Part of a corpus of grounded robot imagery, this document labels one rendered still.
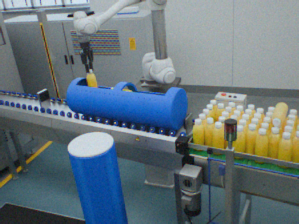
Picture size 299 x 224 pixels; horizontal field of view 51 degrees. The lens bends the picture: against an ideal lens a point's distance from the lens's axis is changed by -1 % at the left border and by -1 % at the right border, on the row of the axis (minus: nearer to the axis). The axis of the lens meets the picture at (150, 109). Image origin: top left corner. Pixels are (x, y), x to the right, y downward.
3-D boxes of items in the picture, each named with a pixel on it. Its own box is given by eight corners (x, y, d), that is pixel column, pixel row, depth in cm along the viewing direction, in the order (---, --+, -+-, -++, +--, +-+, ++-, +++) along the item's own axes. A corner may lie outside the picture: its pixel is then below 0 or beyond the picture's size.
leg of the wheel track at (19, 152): (26, 169, 358) (10, 120, 331) (29, 170, 356) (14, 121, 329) (22, 172, 354) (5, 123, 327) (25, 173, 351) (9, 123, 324)
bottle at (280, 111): (274, 103, 190) (269, 116, 176) (286, 101, 186) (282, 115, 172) (276, 113, 192) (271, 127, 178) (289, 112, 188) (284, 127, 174)
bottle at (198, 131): (197, 144, 206) (196, 119, 198) (206, 147, 201) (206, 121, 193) (191, 149, 201) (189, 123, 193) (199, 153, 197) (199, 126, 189)
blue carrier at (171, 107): (93, 103, 269) (85, 71, 255) (189, 117, 228) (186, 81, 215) (71, 119, 247) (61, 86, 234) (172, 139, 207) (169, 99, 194)
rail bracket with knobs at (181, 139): (181, 147, 205) (180, 133, 200) (191, 149, 201) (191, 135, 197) (174, 155, 197) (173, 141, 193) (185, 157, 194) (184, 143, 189)
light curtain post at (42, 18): (77, 167, 354) (40, 10, 281) (81, 167, 351) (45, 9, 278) (73, 169, 349) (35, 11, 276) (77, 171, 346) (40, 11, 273)
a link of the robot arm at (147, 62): (157, 71, 285) (154, 48, 274) (167, 78, 270) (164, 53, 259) (141, 77, 279) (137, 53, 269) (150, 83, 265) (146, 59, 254)
